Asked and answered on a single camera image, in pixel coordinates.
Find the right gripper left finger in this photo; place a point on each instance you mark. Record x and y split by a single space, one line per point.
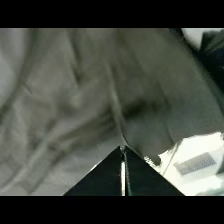
105 178

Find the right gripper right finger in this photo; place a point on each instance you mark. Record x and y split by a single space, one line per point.
146 180

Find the grey garment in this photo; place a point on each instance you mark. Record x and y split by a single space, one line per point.
66 100

